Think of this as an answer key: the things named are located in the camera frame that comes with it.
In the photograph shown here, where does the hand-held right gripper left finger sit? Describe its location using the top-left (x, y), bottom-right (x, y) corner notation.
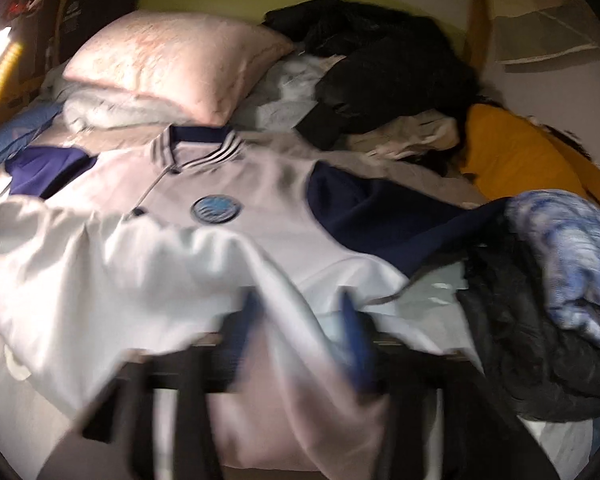
top-left (40, 289), bottom-right (262, 480)

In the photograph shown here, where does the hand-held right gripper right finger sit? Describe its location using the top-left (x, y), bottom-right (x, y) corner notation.
top-left (340, 290), bottom-right (561, 480)

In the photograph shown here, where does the white and navy jacket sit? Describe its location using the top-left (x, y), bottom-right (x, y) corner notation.
top-left (0, 125), bottom-right (511, 471)

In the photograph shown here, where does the black clothes pile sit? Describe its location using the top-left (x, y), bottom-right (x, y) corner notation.
top-left (262, 0), bottom-right (481, 136)

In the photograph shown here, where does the dark grey garment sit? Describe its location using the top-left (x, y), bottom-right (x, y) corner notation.
top-left (455, 245), bottom-right (600, 421)

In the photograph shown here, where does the cream garment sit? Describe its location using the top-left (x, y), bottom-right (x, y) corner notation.
top-left (350, 110), bottom-right (461, 161)

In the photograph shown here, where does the blue and white patterned cloth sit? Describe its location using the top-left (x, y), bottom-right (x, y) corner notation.
top-left (505, 190), bottom-right (600, 356)

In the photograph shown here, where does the yellow cushion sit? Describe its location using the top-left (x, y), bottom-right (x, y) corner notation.
top-left (455, 102), bottom-right (600, 211)

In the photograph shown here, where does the light grey cloth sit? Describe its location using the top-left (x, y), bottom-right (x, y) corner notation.
top-left (230, 52), bottom-right (351, 133)

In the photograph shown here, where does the pale grey folded quilt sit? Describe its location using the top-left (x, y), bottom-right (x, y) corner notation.
top-left (55, 80), bottom-right (191, 131)

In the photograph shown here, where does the pink pillow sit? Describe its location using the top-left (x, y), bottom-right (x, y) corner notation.
top-left (62, 10), bottom-right (296, 128)

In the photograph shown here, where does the bright strip lamp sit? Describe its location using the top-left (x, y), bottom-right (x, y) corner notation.
top-left (0, 25), bottom-right (27, 106)

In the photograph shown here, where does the wooden bed frame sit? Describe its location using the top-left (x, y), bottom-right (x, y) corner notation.
top-left (450, 0), bottom-right (493, 68)

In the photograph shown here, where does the white wall unit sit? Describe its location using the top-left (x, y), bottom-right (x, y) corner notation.
top-left (495, 5), bottom-right (600, 66)

